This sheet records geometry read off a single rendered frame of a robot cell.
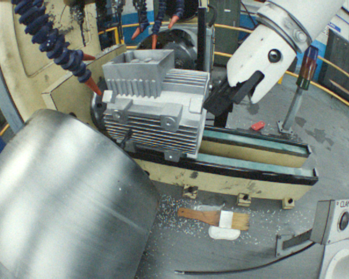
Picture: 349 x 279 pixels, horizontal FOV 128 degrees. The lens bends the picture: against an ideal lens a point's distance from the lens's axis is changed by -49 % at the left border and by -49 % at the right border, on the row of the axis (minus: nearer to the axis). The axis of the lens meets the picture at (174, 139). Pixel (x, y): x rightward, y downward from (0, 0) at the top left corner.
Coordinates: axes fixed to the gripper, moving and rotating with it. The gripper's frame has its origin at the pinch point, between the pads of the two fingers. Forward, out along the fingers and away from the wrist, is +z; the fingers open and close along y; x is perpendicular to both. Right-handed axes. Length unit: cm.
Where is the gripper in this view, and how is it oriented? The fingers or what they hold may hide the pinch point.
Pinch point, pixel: (216, 102)
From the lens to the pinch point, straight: 27.8
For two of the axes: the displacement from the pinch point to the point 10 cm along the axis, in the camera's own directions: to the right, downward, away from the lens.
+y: 2.5, -7.0, 6.7
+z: -4.6, 5.3, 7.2
